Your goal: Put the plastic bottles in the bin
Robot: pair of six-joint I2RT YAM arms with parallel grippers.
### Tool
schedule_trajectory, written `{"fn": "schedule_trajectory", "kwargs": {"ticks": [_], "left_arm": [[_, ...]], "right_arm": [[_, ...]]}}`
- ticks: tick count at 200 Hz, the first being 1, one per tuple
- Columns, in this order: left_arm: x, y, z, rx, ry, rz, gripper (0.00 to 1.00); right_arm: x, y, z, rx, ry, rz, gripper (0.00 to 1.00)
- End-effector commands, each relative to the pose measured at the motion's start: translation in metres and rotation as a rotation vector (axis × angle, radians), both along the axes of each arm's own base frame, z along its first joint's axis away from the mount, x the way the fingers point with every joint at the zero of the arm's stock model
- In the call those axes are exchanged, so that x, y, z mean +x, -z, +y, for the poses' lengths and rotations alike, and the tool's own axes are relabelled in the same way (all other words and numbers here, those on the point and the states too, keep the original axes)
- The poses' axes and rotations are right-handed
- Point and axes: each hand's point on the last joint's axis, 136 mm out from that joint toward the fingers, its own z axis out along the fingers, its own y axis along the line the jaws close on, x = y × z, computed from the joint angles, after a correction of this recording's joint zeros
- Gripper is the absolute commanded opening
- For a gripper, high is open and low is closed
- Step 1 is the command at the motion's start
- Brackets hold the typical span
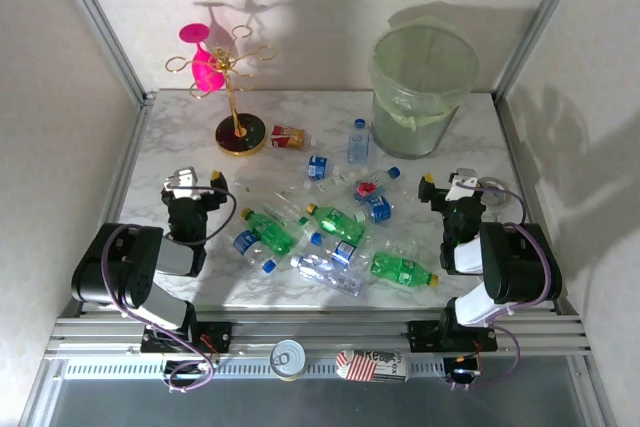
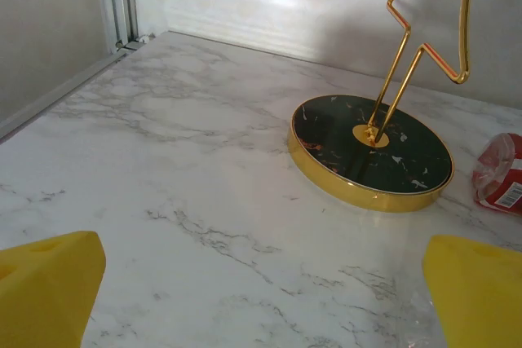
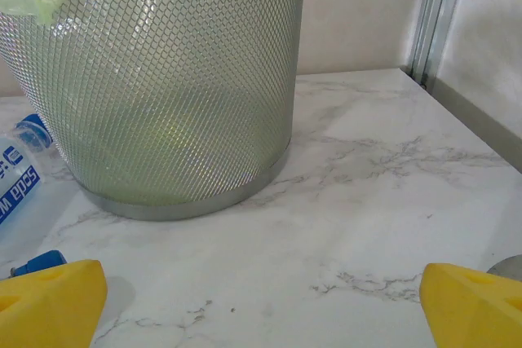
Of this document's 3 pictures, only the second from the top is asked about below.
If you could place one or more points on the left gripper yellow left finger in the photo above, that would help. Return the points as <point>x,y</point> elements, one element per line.
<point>41,303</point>

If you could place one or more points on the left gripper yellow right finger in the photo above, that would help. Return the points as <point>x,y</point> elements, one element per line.
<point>477,303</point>

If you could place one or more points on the crumpled clear plastic wrapper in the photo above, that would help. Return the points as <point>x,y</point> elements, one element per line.
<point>420,323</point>

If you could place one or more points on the small orange carton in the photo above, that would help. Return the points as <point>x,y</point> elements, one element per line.
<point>501,185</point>

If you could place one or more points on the aluminium frame rail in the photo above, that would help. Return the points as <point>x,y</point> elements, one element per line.
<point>61,87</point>

